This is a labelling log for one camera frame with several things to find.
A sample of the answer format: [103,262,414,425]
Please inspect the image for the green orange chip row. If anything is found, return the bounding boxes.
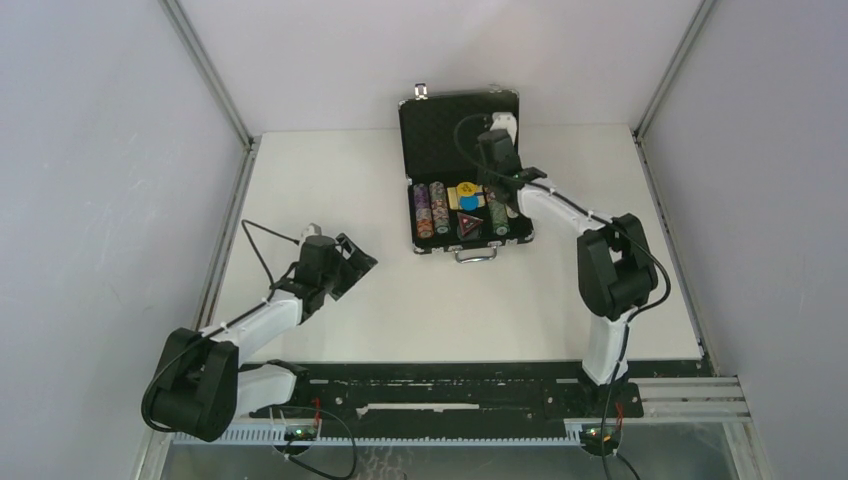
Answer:
[487,199,510,236]

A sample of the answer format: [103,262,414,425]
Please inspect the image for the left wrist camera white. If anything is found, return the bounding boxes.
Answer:
[300,223,323,242]

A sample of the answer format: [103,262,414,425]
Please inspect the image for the yellow round button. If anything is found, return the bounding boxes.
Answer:
[456,182,478,198]

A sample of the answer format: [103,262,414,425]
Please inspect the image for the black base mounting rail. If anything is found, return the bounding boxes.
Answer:
[225,360,713,441]

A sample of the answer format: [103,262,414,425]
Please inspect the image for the playing card deck box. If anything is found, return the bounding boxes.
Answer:
[446,187,463,211]

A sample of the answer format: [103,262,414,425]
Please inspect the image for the red white poker chip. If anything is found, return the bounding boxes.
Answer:
[416,219,435,239]

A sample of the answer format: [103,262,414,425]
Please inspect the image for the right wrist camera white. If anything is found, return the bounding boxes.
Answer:
[490,112,518,142]

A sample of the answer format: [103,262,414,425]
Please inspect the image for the green chip row inner left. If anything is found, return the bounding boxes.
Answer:
[429,182,450,235]

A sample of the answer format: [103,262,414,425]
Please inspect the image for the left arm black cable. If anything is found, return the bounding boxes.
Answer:
[140,219,306,435]

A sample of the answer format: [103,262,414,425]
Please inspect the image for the red black triangular button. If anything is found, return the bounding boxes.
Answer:
[457,211,484,241]

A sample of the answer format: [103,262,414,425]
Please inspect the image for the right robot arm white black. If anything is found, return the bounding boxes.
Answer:
[471,129,667,416]

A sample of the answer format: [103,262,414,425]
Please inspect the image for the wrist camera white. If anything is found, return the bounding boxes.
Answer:
[490,112,518,142]
[300,223,323,242]

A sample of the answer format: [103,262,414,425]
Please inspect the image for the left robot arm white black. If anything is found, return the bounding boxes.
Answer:
[140,226,378,442]

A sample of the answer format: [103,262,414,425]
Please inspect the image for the purple chip row far left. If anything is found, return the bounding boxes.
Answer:
[412,184,432,222]

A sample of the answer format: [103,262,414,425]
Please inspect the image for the blue round button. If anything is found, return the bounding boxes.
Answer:
[458,195,485,211]

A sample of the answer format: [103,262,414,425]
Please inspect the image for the black aluminium poker case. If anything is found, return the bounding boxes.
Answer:
[398,82,535,263]

